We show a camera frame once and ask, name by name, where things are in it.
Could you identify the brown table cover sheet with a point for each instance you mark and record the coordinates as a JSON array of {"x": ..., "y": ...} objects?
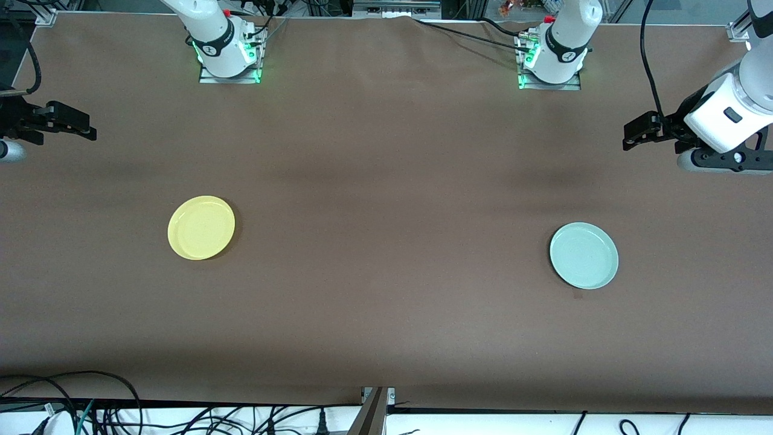
[{"x": 386, "y": 151}]

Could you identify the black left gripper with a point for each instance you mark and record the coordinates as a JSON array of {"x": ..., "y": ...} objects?
[{"x": 677, "y": 125}]

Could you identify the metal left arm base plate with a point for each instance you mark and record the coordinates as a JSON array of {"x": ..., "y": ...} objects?
[{"x": 549, "y": 87}]

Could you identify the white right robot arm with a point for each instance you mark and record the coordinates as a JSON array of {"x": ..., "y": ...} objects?
[{"x": 211, "y": 36}]

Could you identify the yellow round plate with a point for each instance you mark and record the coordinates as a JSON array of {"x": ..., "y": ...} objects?
[{"x": 201, "y": 228}]

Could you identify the pale green round plate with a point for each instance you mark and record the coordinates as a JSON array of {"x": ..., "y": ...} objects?
[{"x": 584, "y": 255}]

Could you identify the metal rail with sockets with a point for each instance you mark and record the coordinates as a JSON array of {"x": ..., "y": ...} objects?
[{"x": 395, "y": 7}]

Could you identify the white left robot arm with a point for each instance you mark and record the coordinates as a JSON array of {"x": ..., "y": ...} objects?
[{"x": 564, "y": 42}]

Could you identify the white lower shelf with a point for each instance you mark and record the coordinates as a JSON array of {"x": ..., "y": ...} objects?
[{"x": 483, "y": 426}]

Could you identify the aluminium frame profile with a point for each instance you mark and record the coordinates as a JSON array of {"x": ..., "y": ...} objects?
[{"x": 369, "y": 417}]

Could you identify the aluminium frame corner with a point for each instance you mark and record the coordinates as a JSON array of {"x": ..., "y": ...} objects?
[
  {"x": 740, "y": 27},
  {"x": 47, "y": 17}
]

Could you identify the black power plug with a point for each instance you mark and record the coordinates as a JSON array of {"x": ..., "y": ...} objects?
[{"x": 322, "y": 423}]

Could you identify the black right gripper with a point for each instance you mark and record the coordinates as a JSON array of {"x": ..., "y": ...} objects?
[{"x": 13, "y": 117}]

